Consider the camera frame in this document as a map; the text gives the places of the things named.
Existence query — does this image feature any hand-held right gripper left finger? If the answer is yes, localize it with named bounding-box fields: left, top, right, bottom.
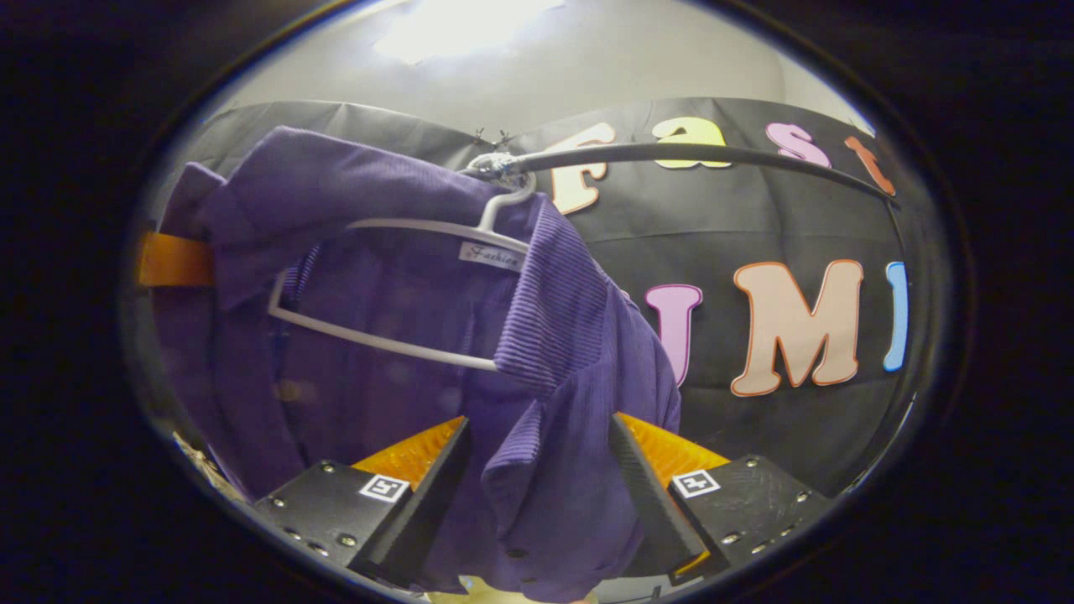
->
left=250, top=415, right=472, bottom=588

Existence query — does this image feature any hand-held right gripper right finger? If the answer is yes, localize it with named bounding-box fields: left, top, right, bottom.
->
left=608, top=411, right=832, bottom=588

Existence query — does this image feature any white clothes hanger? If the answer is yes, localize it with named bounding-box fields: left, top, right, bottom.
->
left=267, top=172, right=539, bottom=372

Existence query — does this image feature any purple shirt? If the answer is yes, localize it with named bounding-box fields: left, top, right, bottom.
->
left=155, top=126, right=683, bottom=604

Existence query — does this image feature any black clothes rack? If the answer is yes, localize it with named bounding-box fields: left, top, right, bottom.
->
left=461, top=141, right=904, bottom=207

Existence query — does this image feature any white cord knot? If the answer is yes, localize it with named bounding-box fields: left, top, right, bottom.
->
left=464, top=152, right=515, bottom=180

